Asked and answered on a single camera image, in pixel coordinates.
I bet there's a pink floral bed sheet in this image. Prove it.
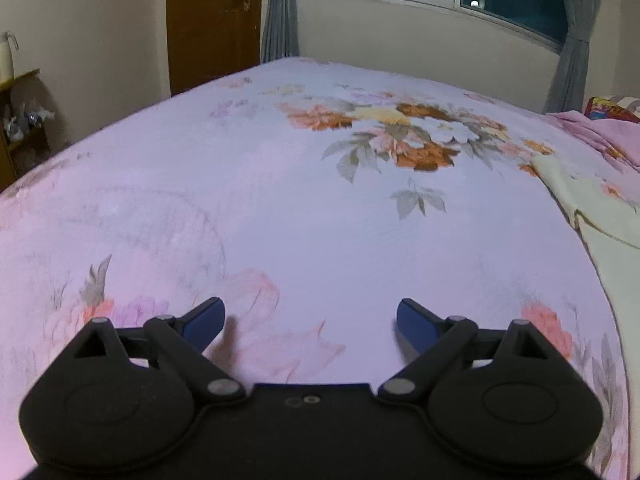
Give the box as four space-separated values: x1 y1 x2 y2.
1 58 639 479

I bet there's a pale yellow cloth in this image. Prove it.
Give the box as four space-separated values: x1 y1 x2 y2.
530 153 640 361

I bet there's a brown wooden door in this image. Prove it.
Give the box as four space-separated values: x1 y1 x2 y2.
166 0 262 96

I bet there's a striped colourful pillow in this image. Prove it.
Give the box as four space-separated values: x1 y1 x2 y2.
584 96 640 124

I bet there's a pink folded blanket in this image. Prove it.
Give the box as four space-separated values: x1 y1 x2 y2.
546 110 639 171

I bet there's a grey right curtain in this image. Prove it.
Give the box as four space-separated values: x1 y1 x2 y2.
544 0 602 113

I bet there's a crumpled silver plastic bag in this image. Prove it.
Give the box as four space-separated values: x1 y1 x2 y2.
2 100 55 143

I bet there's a wooden side cabinet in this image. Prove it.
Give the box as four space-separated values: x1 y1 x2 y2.
1 70 54 191

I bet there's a grey left curtain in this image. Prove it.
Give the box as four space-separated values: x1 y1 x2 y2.
262 0 299 63

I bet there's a grey curtain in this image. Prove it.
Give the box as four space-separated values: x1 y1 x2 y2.
544 0 602 113
262 0 299 63

